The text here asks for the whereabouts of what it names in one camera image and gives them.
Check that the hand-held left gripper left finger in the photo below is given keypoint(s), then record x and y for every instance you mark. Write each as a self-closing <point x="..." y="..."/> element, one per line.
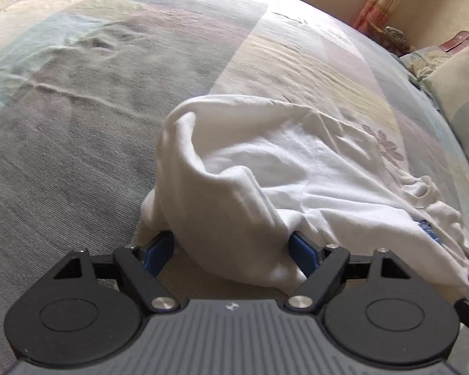
<point x="156" y="252"/>

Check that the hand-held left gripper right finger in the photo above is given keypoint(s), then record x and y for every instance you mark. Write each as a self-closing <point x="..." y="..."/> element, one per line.
<point x="303" y="256"/>

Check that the white shirt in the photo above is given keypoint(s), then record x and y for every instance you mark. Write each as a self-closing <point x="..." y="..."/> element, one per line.
<point x="258" y="164"/>

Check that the beige printed pillow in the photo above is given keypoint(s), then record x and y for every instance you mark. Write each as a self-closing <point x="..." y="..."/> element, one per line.
<point x="461" y="93"/>

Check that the pale blue pillow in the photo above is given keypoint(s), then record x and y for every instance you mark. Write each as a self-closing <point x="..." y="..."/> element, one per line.
<point x="424" y="60"/>

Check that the grey plush toy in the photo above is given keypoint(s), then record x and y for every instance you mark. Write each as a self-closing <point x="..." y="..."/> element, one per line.
<point x="395" y="36"/>

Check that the pink striped curtain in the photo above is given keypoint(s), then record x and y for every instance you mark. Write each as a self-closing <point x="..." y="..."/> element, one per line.
<point x="379" y="0"/>

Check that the wooden headboard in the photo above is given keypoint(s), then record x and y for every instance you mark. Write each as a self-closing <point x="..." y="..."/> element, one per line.
<point x="465" y="41"/>

